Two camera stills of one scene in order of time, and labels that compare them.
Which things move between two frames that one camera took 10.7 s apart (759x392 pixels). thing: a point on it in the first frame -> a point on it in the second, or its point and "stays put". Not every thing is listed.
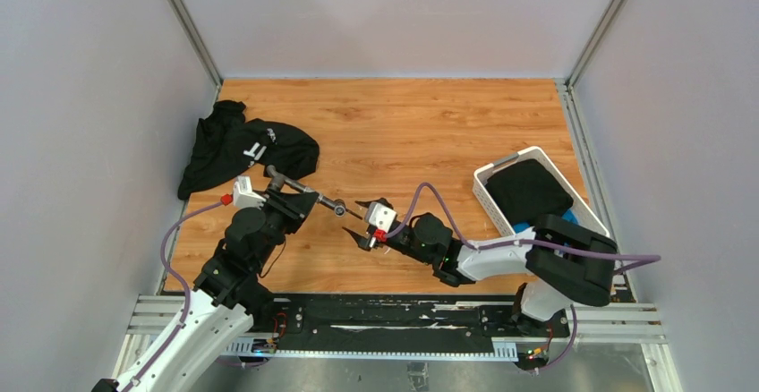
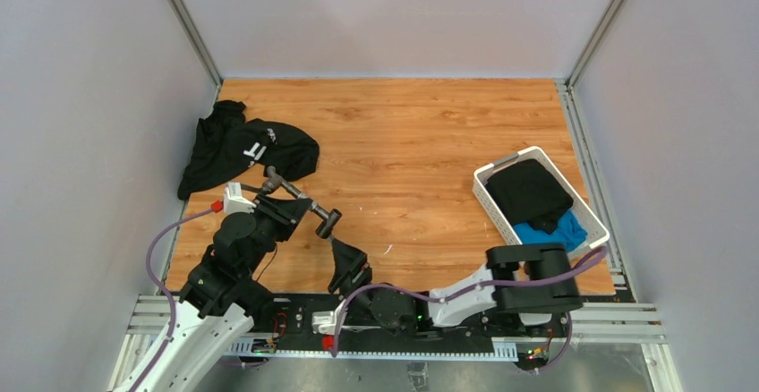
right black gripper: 364,242 -> 348,259
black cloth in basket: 526,191 stays put
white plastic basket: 585,216 stays put
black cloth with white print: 227,143 stays put
